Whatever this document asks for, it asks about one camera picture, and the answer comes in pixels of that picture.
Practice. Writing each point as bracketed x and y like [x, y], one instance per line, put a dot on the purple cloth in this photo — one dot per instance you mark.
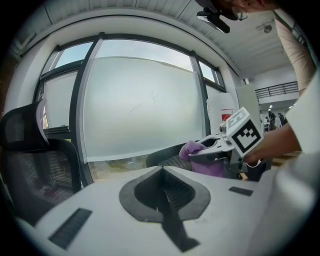
[190, 150]

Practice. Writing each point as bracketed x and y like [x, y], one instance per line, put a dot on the black window frame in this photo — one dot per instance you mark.
[77, 100]

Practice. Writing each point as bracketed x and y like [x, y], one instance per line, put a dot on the white partition panel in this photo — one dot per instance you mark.
[247, 105]

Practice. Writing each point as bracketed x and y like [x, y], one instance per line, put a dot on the round ceiling fixture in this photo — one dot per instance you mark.
[267, 29]

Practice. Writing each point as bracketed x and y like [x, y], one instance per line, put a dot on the black railing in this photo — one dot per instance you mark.
[277, 88]

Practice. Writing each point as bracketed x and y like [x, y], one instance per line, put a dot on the person's right forearm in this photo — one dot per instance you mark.
[275, 142]

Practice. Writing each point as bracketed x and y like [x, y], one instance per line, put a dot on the person's beige shirt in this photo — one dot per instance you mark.
[307, 120]

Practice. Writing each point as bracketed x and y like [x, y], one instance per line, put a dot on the person's face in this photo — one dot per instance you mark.
[252, 6]

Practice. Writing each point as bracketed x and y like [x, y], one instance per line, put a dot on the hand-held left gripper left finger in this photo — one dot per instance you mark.
[100, 212]

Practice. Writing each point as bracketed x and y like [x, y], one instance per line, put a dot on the black head camera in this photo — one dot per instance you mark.
[215, 21]

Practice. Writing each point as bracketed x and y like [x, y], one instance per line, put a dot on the clear plastic bags red print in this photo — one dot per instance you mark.
[220, 105]

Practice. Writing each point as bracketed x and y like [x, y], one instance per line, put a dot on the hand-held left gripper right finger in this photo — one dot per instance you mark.
[225, 212]

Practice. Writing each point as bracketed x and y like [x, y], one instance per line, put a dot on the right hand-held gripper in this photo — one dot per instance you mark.
[246, 135]

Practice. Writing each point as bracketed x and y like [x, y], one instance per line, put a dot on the black office chair with headrest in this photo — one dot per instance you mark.
[37, 162]

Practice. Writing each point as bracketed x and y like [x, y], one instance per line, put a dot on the frosted window film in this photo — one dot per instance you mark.
[142, 107]

